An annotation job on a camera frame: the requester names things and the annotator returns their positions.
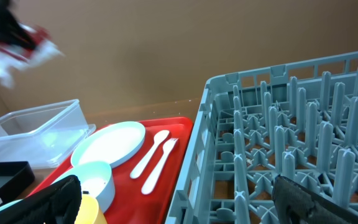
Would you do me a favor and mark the red serving tray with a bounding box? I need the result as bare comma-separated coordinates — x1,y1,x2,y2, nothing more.
26,116,195,224

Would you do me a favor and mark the clear plastic bin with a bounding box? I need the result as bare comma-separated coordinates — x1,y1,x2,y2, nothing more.
0,100,96,169

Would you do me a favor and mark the white plastic spoon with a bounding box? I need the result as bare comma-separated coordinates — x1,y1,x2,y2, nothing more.
130,130,170,179

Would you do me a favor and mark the mint green bowl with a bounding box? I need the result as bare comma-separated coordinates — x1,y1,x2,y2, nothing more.
0,199,22,211

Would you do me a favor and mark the white napkin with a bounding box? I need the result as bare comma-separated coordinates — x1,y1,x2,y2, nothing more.
0,40,64,88

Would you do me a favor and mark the yellow plastic cup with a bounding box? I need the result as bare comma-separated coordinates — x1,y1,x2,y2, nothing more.
74,194,107,224

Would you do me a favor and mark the red ketchup packet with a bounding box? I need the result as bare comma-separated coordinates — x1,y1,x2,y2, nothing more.
0,24,50,62

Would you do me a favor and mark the black plastic tray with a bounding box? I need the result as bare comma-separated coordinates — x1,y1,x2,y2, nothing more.
0,161,35,207

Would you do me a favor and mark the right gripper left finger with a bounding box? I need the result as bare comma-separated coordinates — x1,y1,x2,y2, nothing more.
0,175,82,224

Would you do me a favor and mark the white plastic fork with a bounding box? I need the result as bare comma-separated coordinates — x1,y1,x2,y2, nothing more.
141,138,178,195

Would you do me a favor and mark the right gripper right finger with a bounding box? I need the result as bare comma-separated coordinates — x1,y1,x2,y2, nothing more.
272,175,358,224

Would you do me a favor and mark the light blue plate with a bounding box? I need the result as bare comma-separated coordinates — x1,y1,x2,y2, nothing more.
70,121,146,168

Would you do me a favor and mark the grey dishwasher rack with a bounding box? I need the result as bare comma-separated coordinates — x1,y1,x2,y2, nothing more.
165,52,358,223

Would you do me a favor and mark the light blue small bowl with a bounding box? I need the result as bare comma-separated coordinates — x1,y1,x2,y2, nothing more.
53,161,116,213

